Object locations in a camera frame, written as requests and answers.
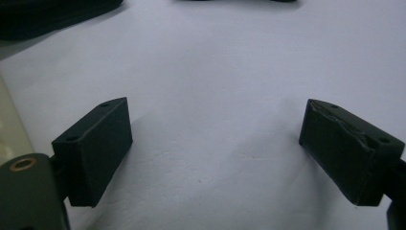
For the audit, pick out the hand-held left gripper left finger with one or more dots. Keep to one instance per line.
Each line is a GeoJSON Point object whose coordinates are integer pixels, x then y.
{"type": "Point", "coordinates": [92, 150]}

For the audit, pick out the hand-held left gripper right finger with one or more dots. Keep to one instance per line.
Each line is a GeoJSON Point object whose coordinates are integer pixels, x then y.
{"type": "Point", "coordinates": [348, 153]}

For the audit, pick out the black glove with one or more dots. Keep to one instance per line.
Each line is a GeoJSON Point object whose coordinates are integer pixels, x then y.
{"type": "Point", "coordinates": [38, 16]}
{"type": "Point", "coordinates": [239, 0]}

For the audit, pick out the white foam mat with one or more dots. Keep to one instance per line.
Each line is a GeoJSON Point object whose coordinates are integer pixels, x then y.
{"type": "Point", "coordinates": [207, 80]}

